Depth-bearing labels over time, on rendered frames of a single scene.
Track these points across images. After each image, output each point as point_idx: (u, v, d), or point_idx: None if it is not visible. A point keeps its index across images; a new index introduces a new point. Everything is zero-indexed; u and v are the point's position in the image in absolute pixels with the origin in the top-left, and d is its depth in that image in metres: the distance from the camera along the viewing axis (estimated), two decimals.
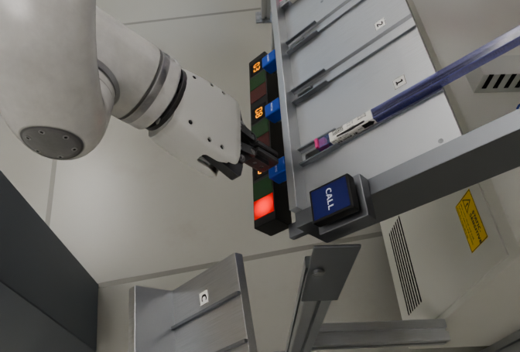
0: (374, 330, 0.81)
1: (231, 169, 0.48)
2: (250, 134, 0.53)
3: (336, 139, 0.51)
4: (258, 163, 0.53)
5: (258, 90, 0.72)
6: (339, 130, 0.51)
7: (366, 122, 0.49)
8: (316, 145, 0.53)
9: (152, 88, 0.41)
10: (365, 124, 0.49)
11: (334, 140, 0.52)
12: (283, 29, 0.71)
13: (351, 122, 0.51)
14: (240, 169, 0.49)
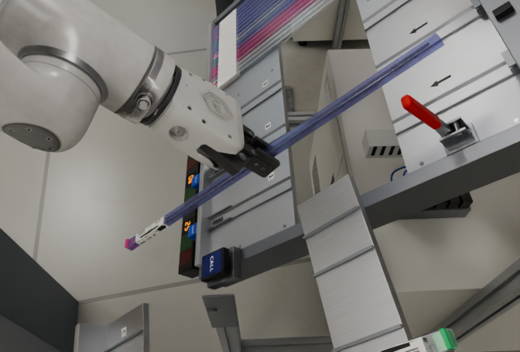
0: (291, 344, 1.02)
1: None
2: None
3: (140, 240, 0.62)
4: (254, 145, 0.56)
5: (192, 160, 0.93)
6: (142, 232, 0.63)
7: (159, 227, 0.61)
8: (125, 244, 0.63)
9: None
10: (159, 228, 0.61)
11: (138, 240, 0.62)
12: None
13: (151, 226, 0.62)
14: None
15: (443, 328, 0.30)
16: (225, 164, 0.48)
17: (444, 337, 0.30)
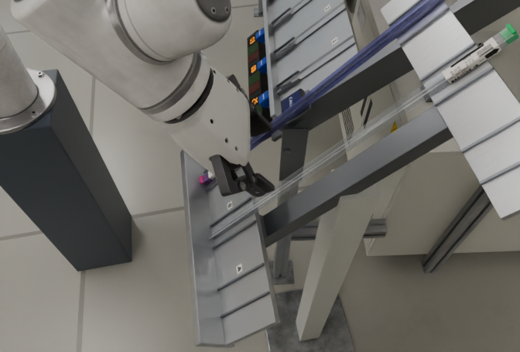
0: None
1: (227, 180, 0.45)
2: (251, 107, 0.54)
3: (213, 176, 0.74)
4: (254, 189, 0.50)
5: (253, 55, 1.07)
6: None
7: None
8: (200, 180, 0.75)
9: (184, 84, 0.39)
10: None
11: (211, 176, 0.74)
12: (270, 14, 1.06)
13: None
14: (234, 190, 0.46)
15: (509, 23, 0.45)
16: None
17: (510, 27, 0.44)
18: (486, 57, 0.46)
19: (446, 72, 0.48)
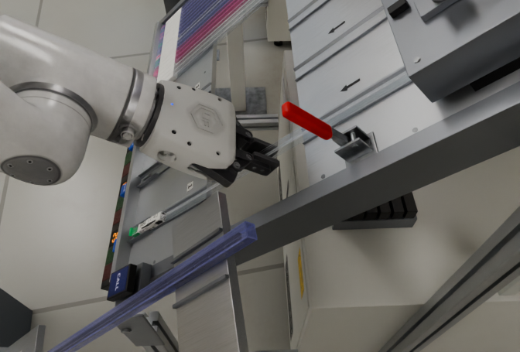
0: None
1: None
2: None
3: None
4: None
5: (128, 166, 0.88)
6: None
7: None
8: None
9: None
10: None
11: None
12: None
13: None
14: None
15: (128, 235, 0.70)
16: (217, 178, 0.49)
17: (129, 231, 0.70)
18: (147, 222, 0.69)
19: (158, 217, 0.66)
